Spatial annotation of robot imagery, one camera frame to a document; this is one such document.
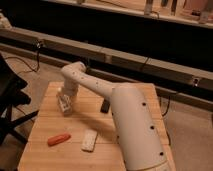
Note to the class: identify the black rectangular block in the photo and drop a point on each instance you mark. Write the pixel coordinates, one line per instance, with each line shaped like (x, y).
(105, 106)

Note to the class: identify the white bottle with label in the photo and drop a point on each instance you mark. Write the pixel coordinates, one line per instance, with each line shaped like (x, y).
(64, 102)

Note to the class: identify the black office chair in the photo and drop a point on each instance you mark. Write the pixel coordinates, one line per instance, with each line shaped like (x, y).
(11, 95)

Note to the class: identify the white rectangular sponge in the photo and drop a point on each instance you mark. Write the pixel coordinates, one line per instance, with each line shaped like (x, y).
(89, 140)

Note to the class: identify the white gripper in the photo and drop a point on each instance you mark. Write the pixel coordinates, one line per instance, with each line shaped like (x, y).
(71, 92)

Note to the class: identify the orange carrot toy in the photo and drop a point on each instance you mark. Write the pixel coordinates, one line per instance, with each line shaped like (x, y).
(58, 139)

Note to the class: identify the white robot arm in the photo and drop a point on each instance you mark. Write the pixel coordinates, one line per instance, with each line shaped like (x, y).
(138, 138)

